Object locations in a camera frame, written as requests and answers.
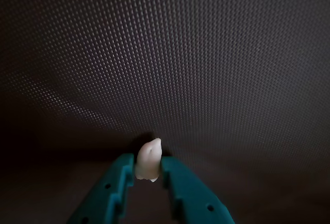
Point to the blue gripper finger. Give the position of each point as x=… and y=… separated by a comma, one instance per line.
x=103, y=198
x=190, y=195

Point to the grey mat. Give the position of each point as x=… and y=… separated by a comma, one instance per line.
x=180, y=53

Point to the small white tooth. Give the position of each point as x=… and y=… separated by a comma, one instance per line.
x=148, y=159

